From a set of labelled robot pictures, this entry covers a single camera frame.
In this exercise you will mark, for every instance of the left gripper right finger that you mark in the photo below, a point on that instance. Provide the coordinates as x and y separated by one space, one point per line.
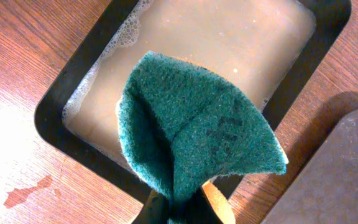
209 205

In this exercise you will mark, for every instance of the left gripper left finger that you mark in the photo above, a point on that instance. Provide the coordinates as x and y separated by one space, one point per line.
155 211

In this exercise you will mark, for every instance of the green yellow sponge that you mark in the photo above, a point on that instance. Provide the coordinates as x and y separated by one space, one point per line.
180 125

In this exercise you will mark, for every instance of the dark brown serving tray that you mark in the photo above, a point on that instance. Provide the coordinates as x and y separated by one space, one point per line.
326 190

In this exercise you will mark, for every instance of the black soapy water tub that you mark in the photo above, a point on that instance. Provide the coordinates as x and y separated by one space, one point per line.
268 49

